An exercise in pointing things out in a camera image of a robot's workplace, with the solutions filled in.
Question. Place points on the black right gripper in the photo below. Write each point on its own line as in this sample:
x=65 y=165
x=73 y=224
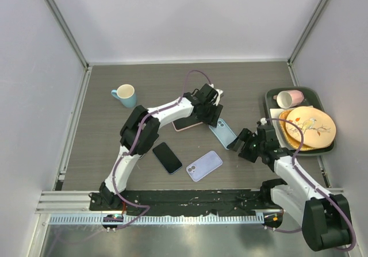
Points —
x=244 y=135

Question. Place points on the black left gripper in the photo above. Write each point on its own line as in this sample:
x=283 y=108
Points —
x=213 y=119

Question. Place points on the pink phone case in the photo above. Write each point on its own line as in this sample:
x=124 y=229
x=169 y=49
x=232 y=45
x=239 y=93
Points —
x=187 y=124

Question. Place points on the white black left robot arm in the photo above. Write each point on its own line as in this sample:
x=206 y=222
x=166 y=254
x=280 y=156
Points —
x=141 y=130

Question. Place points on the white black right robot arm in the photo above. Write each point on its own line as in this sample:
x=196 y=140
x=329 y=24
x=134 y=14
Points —
x=324 y=218

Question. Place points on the light blue phone case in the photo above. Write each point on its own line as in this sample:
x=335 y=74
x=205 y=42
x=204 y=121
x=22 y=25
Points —
x=223 y=133

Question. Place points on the lavender phone case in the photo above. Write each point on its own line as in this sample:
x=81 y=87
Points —
x=204 y=166

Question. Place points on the woven orange plate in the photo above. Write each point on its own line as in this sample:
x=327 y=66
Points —
x=283 y=126

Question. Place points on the pink white mug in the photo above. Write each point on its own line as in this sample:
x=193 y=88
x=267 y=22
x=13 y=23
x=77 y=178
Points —
x=289 y=98

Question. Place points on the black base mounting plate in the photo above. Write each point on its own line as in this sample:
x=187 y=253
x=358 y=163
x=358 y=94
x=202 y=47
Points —
x=188 y=203

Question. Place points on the dark green tray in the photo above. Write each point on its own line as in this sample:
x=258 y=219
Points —
x=273 y=111

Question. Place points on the blue edged black smartphone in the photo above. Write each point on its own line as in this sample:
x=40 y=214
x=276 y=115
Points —
x=167 y=158

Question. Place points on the blue ceramic mug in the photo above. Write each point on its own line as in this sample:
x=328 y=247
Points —
x=126 y=95

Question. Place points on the yellow bird plate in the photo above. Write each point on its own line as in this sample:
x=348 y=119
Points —
x=318 y=128

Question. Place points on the perforated white cable tray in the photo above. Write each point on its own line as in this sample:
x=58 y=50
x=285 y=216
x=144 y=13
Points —
x=109 y=219

